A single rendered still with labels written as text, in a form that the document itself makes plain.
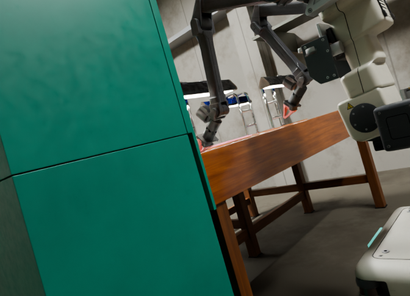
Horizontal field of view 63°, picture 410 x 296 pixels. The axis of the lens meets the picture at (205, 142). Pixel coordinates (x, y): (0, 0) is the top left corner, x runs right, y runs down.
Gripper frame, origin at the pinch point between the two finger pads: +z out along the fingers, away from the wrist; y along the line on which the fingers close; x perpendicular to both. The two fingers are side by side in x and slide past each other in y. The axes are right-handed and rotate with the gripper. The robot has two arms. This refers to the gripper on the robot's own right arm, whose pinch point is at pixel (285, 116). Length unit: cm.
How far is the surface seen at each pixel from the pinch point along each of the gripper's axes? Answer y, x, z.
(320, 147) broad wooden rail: -7.4, 23.7, 5.4
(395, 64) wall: -209, -5, -29
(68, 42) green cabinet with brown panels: 124, -13, -31
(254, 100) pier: -192, -117, 79
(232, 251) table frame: 82, 38, 20
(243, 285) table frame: 81, 47, 28
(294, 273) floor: 18, 55, 62
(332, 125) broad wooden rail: -31.2, 17.0, -0.7
